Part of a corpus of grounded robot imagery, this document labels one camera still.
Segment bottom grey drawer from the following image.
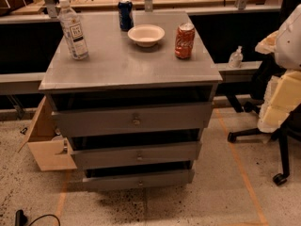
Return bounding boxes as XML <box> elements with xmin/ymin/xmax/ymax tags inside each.
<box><xmin>83</xmin><ymin>169</ymin><xmax>195</xmax><ymax>191</ymax></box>

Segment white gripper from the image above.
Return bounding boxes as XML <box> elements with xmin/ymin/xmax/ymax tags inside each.
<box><xmin>255</xmin><ymin>31</ymin><xmax>301</xmax><ymax>133</ymax></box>

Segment cardboard box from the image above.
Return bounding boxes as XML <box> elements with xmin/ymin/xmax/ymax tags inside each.
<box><xmin>20</xmin><ymin>97</ymin><xmax>77</xmax><ymax>171</ymax></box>

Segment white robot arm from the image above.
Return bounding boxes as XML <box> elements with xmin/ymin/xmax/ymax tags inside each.
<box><xmin>255</xmin><ymin>5</ymin><xmax>301</xmax><ymax>133</ymax></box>

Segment middle grey drawer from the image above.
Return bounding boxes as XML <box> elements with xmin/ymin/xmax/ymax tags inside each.
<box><xmin>71</xmin><ymin>141</ymin><xmax>201</xmax><ymax>170</ymax></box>

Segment black office chair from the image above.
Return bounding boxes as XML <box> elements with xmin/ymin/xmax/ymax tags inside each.
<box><xmin>228</xmin><ymin>0</ymin><xmax>301</xmax><ymax>186</ymax></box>

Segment top grey drawer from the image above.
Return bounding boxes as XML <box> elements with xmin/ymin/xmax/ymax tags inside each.
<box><xmin>52</xmin><ymin>103</ymin><xmax>212</xmax><ymax>137</ymax></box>

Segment dark blue soda can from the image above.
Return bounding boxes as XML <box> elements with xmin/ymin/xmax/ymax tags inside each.
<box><xmin>118</xmin><ymin>0</ymin><xmax>134</xmax><ymax>31</ymax></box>

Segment grey drawer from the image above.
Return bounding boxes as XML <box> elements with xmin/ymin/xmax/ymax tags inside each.
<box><xmin>83</xmin><ymin>169</ymin><xmax>195</xmax><ymax>191</ymax></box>
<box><xmin>71</xmin><ymin>141</ymin><xmax>201</xmax><ymax>170</ymax></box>
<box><xmin>52</xmin><ymin>103</ymin><xmax>212</xmax><ymax>137</ymax></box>

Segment orange coke can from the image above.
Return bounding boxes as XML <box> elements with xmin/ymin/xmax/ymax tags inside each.
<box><xmin>175</xmin><ymin>23</ymin><xmax>195</xmax><ymax>59</ymax></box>

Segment clear plastic water bottle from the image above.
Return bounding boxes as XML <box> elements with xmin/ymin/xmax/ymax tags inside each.
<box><xmin>58</xmin><ymin>0</ymin><xmax>88</xmax><ymax>60</ymax></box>

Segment hand sanitizer pump bottle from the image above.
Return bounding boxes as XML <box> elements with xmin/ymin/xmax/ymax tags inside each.
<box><xmin>229</xmin><ymin>46</ymin><xmax>243</xmax><ymax>68</ymax></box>

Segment black cable with plug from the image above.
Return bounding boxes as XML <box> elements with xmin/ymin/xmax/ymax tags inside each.
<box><xmin>14</xmin><ymin>209</ymin><xmax>61</xmax><ymax>226</ymax></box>

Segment white bowl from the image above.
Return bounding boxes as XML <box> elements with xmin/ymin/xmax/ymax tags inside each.
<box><xmin>128</xmin><ymin>24</ymin><xmax>165</xmax><ymax>48</ymax></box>

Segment grey drawer cabinet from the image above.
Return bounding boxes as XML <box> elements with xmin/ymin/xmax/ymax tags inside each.
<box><xmin>40</xmin><ymin>12</ymin><xmax>221</xmax><ymax>179</ymax></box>

